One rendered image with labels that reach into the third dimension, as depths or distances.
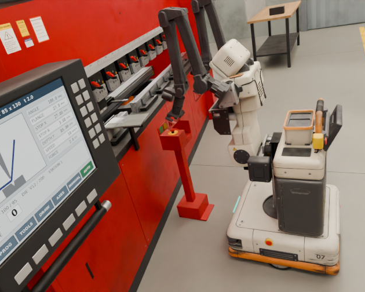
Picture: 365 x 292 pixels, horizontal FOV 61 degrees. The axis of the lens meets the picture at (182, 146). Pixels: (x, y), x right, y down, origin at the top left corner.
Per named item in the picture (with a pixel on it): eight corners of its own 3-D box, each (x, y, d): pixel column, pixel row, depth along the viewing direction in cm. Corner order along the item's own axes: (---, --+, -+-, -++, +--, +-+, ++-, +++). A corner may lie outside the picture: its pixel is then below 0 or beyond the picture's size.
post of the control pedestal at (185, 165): (193, 202, 258) (179, 145, 233) (186, 201, 260) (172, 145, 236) (196, 197, 262) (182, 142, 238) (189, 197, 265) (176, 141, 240)
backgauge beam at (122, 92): (11, 208, 161) (2, 192, 156) (-9, 208, 166) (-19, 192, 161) (154, 74, 353) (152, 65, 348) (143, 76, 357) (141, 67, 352)
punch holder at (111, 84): (112, 91, 210) (103, 68, 202) (101, 92, 213) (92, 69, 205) (121, 84, 222) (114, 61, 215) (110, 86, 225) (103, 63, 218)
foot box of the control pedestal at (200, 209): (206, 221, 252) (204, 210, 247) (179, 216, 263) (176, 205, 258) (214, 205, 267) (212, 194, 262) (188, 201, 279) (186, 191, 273)
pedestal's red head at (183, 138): (181, 150, 225) (176, 128, 217) (163, 150, 233) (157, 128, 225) (192, 137, 241) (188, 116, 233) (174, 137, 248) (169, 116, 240)
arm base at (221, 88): (226, 91, 153) (233, 82, 163) (212, 82, 154) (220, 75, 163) (219, 104, 159) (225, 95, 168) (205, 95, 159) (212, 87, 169)
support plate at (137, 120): (140, 126, 195) (139, 124, 194) (103, 128, 203) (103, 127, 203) (149, 114, 210) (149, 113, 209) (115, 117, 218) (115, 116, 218)
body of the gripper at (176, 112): (166, 116, 177) (169, 105, 172) (174, 109, 185) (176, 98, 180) (176, 120, 176) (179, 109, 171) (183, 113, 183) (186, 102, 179)
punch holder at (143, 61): (143, 66, 260) (138, 47, 252) (134, 68, 262) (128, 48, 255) (149, 62, 272) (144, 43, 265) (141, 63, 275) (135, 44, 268)
